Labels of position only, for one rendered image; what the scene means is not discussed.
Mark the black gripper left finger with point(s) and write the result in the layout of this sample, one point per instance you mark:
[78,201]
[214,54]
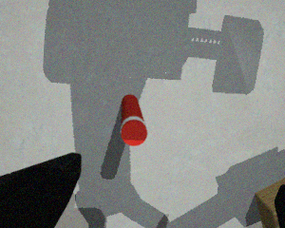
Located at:
[36,197]

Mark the red cylinder with white band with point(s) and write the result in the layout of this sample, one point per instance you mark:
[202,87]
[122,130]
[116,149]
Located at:
[133,127]

